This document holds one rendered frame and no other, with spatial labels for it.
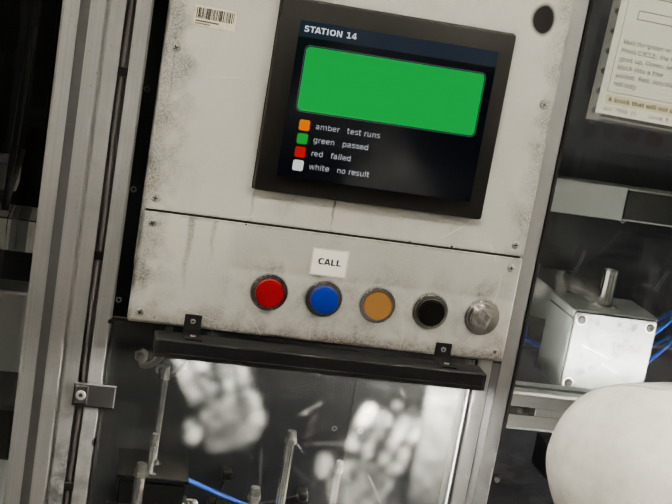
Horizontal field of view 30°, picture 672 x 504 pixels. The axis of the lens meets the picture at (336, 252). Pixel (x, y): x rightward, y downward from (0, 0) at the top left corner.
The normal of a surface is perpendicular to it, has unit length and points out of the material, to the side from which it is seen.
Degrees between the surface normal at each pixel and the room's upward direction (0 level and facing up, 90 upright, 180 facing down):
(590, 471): 83
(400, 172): 90
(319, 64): 90
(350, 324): 90
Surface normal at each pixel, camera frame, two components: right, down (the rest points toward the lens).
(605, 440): -0.77, -0.47
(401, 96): 0.17, 0.23
